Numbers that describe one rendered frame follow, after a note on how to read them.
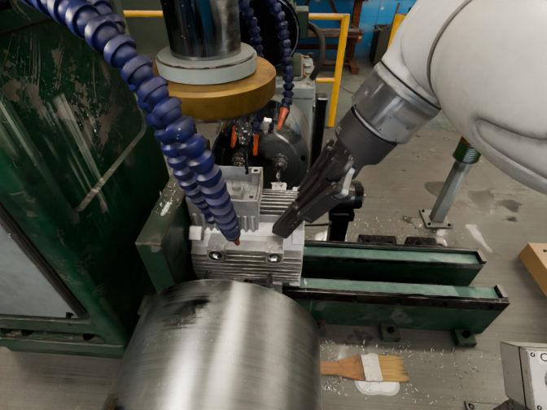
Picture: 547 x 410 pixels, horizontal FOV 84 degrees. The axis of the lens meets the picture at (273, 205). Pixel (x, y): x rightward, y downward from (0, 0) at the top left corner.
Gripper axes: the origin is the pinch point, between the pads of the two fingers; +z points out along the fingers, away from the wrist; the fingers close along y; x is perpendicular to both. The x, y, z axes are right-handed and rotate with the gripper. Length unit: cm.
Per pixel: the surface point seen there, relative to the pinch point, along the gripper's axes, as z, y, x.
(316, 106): -12.3, -18.4, -2.5
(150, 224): 7.9, 5.3, -19.5
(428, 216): 5, -37, 54
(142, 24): 107, -316, -124
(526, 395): -8.8, 21.5, 29.3
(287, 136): -0.2, -27.1, -1.5
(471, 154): -18, -33, 42
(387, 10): -30, -507, 138
